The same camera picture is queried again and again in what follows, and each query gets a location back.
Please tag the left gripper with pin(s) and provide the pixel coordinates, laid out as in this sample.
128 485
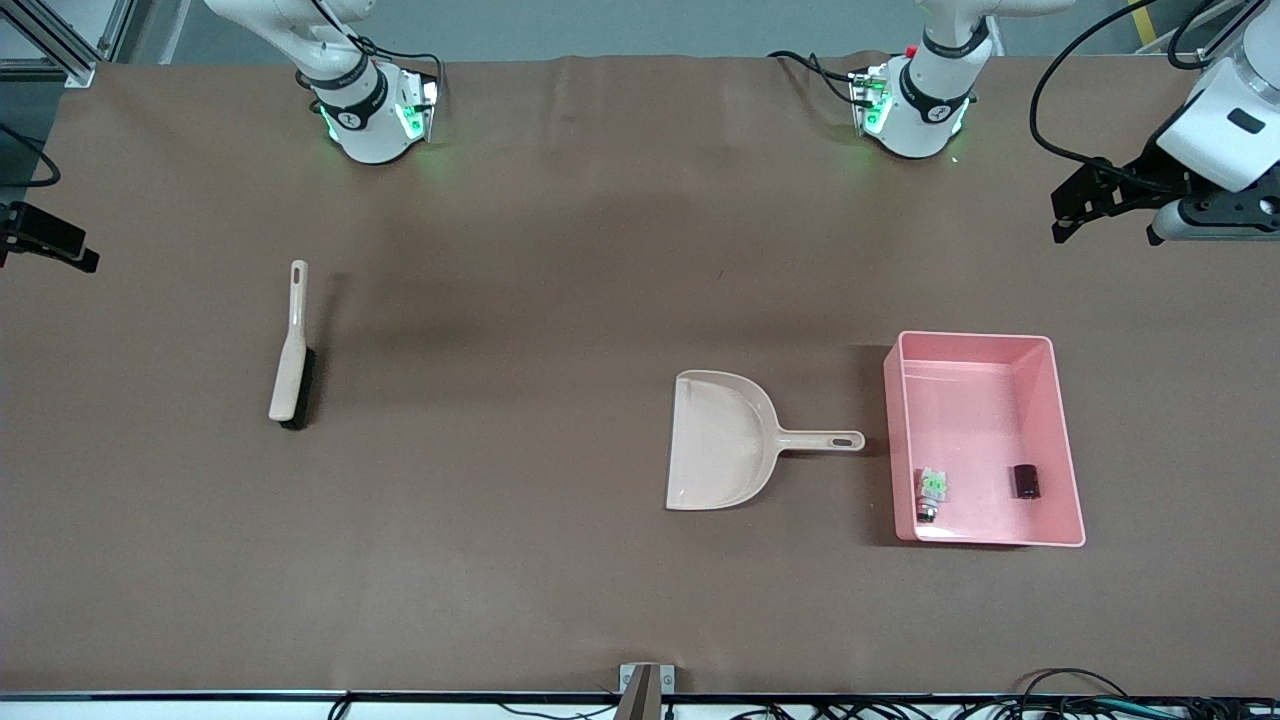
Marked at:
1146 172

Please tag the dark brown electronic component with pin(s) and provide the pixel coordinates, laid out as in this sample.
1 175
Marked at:
1026 482

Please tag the white orange green electronic component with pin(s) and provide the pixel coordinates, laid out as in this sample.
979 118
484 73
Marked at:
933 488

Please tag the beige plastic dustpan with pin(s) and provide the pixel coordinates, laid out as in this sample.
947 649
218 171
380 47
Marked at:
720 450

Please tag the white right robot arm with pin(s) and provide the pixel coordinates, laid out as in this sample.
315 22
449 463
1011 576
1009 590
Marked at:
365 120

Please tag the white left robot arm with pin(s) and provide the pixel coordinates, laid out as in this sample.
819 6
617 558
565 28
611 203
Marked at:
915 120

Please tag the pink plastic bin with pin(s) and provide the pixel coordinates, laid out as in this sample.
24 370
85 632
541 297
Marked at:
975 420

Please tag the table cover mat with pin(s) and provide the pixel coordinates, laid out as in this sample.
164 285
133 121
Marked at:
500 580

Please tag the aluminium frame profile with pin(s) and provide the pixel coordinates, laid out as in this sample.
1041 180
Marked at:
1210 45
60 50

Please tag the grey metal bracket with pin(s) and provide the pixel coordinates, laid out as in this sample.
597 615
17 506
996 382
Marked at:
668 678

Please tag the brown camera post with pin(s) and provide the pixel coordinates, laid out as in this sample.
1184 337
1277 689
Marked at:
640 695

